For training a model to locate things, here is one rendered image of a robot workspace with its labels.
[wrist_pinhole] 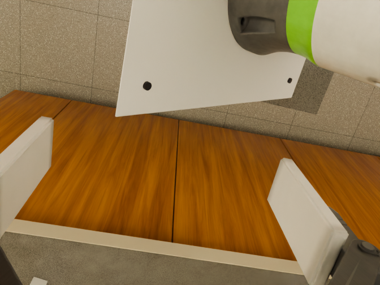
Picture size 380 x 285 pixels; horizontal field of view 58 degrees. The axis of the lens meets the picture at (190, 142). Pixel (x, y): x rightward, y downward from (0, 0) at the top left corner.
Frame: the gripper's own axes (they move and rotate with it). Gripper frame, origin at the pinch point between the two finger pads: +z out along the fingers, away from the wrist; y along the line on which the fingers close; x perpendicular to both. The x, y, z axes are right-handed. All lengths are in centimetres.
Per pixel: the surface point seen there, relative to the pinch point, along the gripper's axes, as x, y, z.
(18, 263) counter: -46, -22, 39
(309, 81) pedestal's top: 1.2, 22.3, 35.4
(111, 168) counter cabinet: -40, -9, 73
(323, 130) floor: -33, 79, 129
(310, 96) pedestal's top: -1.1, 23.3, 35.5
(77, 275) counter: -47, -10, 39
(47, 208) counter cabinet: -41, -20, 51
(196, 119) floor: -39, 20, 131
